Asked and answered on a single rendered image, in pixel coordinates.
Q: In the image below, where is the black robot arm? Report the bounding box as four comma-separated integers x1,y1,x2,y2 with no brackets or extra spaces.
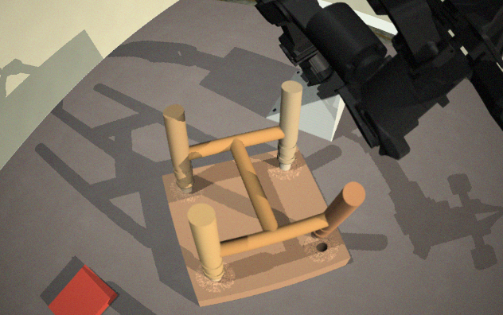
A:
255,0,456,160

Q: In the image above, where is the tan wooden stool leg frame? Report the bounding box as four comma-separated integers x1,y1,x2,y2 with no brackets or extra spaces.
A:
163,80,365,282

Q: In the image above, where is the tan wooden stool seat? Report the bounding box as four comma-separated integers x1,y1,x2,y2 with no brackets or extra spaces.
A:
162,146,350,307

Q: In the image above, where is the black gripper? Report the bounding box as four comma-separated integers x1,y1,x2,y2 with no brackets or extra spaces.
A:
392,0,503,131

